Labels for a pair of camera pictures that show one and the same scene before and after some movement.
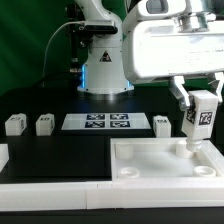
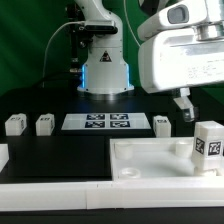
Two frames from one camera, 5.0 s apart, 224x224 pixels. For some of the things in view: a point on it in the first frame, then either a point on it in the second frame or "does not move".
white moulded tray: x=164 y=159 does not move
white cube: x=162 y=126 does not move
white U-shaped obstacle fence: x=92 y=195 does not move
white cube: x=200 y=122 -> x=208 y=146
